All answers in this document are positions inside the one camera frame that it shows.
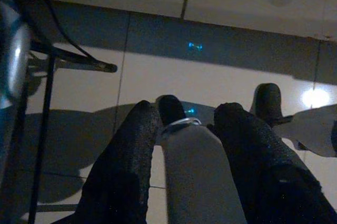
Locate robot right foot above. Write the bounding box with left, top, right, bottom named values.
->
left=249, top=83, right=337, bottom=158

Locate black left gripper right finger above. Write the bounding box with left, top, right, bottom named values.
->
left=207, top=102, right=337, bottom=224

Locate standing fan with wire grill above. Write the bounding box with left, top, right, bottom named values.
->
left=0, top=0, right=118, bottom=224

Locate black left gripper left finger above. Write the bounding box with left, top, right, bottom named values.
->
left=76, top=100, right=161, bottom=224

